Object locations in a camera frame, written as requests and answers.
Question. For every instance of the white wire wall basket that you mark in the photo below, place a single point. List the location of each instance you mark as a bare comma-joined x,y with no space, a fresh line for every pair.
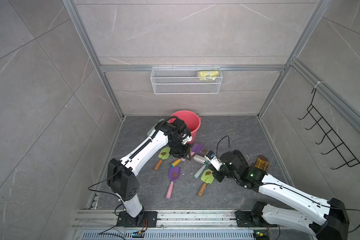
183,80

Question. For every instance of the mint green tissue box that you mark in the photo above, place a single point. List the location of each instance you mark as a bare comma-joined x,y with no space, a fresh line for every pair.
154,127

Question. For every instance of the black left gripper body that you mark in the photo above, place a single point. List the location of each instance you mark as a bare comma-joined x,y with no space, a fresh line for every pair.
179,150

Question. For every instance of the blue toy trowel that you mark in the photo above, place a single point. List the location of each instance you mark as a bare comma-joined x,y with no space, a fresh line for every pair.
200,171

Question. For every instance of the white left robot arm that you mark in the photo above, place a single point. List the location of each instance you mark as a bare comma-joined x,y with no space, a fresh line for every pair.
122,174

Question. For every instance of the green trowel wooden handle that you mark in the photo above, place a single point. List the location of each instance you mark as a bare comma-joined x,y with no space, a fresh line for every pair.
207,179

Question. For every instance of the yellow sponge in basket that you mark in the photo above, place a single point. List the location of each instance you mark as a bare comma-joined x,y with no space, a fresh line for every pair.
208,75

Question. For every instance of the green trowel near tissue box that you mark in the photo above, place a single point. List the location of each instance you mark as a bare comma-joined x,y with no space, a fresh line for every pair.
163,155

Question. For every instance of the pink plastic bucket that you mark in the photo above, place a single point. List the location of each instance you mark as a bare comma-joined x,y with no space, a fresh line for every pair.
192,120

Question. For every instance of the black wall hook rack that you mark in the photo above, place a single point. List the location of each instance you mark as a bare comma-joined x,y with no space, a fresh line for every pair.
337,144

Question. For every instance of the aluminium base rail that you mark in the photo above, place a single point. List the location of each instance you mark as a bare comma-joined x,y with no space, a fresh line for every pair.
177,225

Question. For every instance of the plaid brown cloth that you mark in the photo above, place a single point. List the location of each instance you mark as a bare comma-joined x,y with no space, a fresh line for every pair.
262,163

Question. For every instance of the yellow toy trowel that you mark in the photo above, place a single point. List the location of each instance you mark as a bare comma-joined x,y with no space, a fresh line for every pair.
175,163

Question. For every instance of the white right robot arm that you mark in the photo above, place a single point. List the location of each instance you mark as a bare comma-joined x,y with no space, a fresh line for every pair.
318,217

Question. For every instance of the white cleaning brush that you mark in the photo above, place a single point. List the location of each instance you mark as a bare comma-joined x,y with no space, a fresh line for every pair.
199,159

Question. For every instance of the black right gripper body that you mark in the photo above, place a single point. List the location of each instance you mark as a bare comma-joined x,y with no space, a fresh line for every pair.
222,172

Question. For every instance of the purple trowel pink handle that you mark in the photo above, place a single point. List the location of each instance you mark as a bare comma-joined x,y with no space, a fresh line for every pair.
174,174

